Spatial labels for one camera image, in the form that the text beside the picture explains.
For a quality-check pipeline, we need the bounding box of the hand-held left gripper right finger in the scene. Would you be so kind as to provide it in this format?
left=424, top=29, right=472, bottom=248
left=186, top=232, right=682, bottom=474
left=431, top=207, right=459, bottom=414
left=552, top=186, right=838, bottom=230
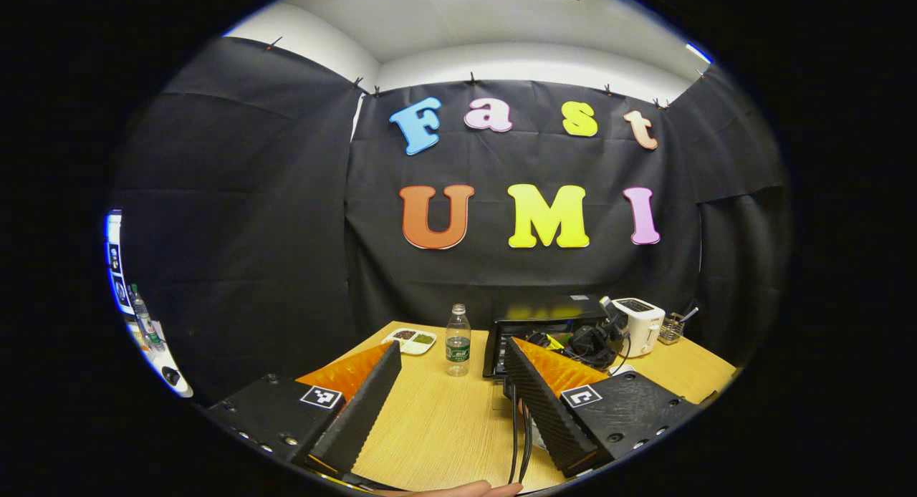
left=504, top=337, right=701, bottom=478

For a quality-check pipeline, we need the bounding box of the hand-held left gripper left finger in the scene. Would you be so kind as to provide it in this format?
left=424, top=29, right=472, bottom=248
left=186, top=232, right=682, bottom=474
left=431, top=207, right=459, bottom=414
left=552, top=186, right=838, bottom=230
left=204, top=341, right=403, bottom=476

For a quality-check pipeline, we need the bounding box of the black electric oven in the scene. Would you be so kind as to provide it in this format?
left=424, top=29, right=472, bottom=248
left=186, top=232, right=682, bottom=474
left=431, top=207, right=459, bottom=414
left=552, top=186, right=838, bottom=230
left=482, top=294, right=613, bottom=380

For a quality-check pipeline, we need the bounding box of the white toaster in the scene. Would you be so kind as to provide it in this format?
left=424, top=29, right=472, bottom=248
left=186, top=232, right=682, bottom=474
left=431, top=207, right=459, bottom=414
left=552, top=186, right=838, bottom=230
left=613, top=298, right=666, bottom=358

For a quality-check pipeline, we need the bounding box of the white divided dish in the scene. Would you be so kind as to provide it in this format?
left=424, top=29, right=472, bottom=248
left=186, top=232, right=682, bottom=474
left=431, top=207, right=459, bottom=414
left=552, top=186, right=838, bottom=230
left=382, top=328, right=437, bottom=356

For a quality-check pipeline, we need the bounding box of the clear plastic water bottle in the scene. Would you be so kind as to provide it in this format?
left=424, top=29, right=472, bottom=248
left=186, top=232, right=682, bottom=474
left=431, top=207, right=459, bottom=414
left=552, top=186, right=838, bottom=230
left=445, top=304, right=472, bottom=377

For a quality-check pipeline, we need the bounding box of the white side table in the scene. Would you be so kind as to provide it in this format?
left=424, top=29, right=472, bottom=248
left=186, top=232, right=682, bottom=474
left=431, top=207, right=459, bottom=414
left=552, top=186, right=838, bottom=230
left=128, top=318, right=194, bottom=399

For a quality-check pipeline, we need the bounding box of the black backdrop cloth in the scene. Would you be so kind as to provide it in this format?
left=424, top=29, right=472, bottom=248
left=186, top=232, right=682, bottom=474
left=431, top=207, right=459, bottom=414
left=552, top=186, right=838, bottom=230
left=111, top=35, right=792, bottom=405

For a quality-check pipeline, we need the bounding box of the green label bottle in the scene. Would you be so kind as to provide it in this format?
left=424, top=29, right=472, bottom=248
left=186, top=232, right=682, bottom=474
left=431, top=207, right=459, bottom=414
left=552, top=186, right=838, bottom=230
left=129, top=284, right=164, bottom=351

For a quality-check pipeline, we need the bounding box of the black cable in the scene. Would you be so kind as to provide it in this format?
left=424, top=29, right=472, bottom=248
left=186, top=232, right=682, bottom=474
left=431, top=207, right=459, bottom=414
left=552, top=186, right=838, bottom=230
left=519, top=400, right=534, bottom=483
left=509, top=382, right=519, bottom=485

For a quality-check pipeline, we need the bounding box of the metal wire basket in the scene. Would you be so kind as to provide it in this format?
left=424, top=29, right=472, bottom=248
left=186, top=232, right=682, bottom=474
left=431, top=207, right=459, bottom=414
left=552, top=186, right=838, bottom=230
left=659, top=307, right=698, bottom=345

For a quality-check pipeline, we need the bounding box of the wall poster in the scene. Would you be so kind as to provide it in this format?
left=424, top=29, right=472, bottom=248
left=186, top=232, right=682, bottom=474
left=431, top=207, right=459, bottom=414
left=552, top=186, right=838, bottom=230
left=106, top=212, right=132, bottom=315

